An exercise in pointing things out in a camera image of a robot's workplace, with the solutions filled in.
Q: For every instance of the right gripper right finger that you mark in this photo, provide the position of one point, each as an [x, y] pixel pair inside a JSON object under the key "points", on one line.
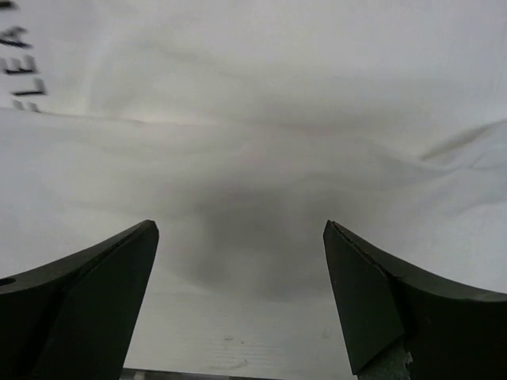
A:
{"points": [[400, 321]]}

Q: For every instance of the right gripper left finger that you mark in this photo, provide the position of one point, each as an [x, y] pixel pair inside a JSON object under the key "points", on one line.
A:
{"points": [[74, 317]]}

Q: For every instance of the white printed t shirt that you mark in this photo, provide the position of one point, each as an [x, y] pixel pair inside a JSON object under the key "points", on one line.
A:
{"points": [[242, 127]]}

